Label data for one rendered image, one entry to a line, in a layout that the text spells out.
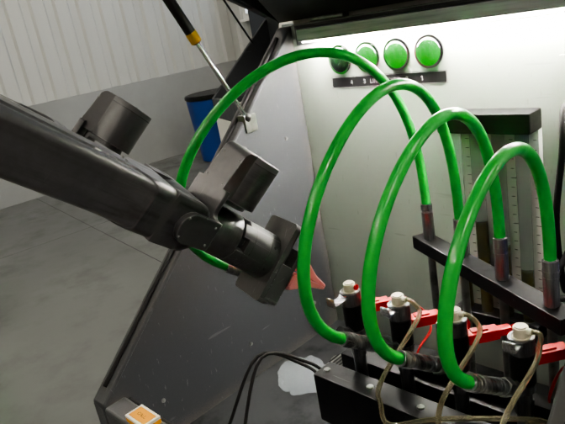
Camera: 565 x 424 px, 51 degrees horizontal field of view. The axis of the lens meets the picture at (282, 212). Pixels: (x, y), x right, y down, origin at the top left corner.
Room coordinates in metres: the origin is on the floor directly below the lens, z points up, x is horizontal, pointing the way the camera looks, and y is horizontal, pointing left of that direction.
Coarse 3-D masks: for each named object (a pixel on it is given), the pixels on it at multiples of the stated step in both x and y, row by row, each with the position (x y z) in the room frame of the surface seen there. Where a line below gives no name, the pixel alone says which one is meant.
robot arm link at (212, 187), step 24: (216, 168) 0.64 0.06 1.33; (240, 168) 0.63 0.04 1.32; (264, 168) 0.64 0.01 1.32; (192, 192) 0.64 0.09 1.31; (216, 192) 0.62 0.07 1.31; (240, 192) 0.63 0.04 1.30; (264, 192) 0.65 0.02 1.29; (192, 216) 0.57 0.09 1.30; (216, 216) 0.61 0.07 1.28; (192, 240) 0.58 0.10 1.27
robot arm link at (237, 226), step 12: (228, 204) 0.64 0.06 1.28; (228, 216) 0.64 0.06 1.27; (240, 216) 0.66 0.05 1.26; (228, 228) 0.63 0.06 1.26; (240, 228) 0.64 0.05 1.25; (216, 240) 0.62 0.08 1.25; (228, 240) 0.63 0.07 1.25; (240, 240) 0.65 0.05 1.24; (216, 252) 0.63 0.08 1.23; (228, 252) 0.63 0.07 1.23
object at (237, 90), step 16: (320, 48) 0.82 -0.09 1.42; (336, 48) 0.83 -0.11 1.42; (272, 64) 0.80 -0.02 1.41; (288, 64) 0.81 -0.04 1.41; (368, 64) 0.84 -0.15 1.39; (240, 80) 0.79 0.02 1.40; (256, 80) 0.79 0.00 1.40; (384, 80) 0.85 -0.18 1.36; (224, 96) 0.78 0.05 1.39; (400, 96) 0.86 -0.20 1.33; (400, 112) 0.86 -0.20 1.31; (208, 128) 0.77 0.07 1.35; (192, 144) 0.76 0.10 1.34; (192, 160) 0.76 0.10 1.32; (416, 160) 0.86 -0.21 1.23; (208, 256) 0.75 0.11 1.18
